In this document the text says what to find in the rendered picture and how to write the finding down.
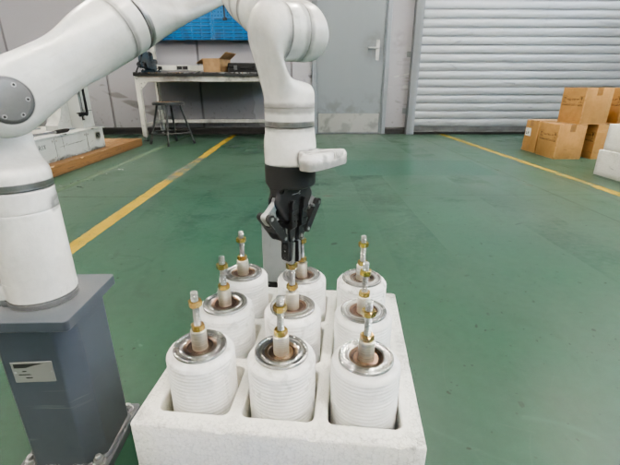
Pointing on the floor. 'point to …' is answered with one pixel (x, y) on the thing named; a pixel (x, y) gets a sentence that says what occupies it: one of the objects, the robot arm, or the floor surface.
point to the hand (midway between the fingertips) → (292, 250)
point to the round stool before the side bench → (167, 121)
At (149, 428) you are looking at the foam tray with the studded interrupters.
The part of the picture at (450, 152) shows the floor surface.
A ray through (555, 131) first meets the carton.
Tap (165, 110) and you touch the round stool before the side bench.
